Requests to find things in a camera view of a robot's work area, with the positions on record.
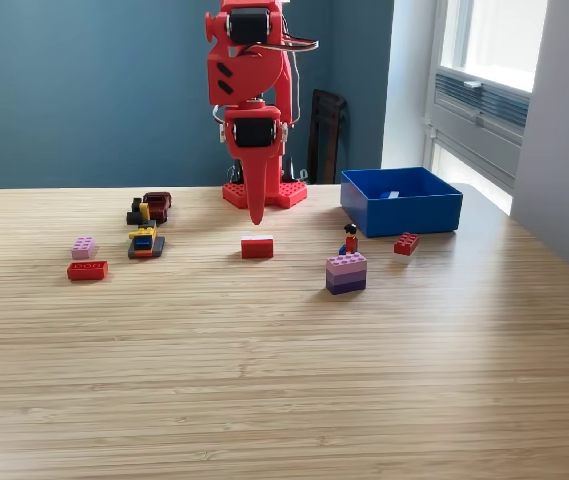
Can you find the dark red toy car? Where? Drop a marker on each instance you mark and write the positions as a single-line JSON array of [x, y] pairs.
[[158, 205]]

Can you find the blue and white brick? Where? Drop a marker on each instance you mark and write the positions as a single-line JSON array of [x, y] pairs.
[[390, 194]]

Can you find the yellow black toy digger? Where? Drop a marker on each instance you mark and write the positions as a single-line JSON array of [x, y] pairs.
[[146, 245]]

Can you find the red and white brick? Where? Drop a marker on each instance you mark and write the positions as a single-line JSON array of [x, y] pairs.
[[257, 248]]

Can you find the red brick on white brick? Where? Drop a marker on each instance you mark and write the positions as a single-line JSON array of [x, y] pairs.
[[406, 244]]

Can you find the grey window vent grille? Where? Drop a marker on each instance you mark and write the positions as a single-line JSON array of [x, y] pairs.
[[504, 102]]

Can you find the pink purple brick stack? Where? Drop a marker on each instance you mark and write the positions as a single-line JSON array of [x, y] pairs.
[[346, 275]]

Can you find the blue plastic bin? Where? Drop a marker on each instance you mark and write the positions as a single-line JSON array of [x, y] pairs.
[[409, 217]]

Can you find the red lego toy figure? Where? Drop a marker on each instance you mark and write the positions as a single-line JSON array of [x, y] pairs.
[[351, 242]]

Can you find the red lego brick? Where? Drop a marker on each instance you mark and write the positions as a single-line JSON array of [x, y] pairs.
[[87, 271]]

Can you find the white window frame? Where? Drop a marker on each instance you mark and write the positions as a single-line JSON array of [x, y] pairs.
[[504, 40]]

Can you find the pink lego brick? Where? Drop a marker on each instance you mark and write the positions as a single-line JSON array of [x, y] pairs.
[[84, 248]]

